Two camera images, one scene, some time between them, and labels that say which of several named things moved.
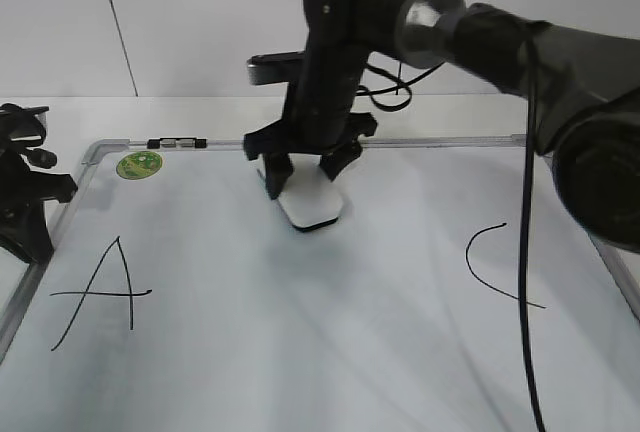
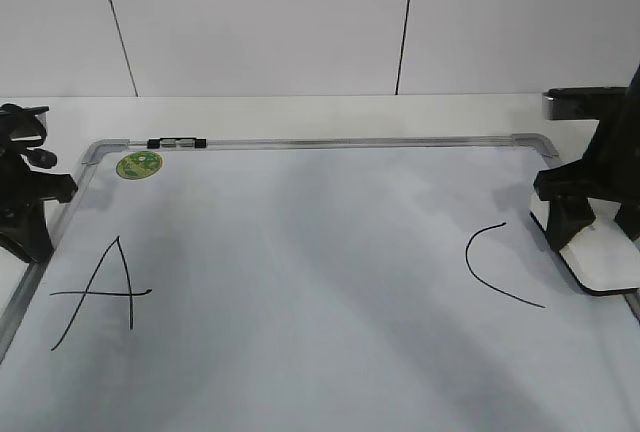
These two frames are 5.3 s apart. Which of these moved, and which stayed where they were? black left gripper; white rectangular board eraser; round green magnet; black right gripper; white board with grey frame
Moved: white rectangular board eraser; black right gripper
Stayed: black left gripper; round green magnet; white board with grey frame
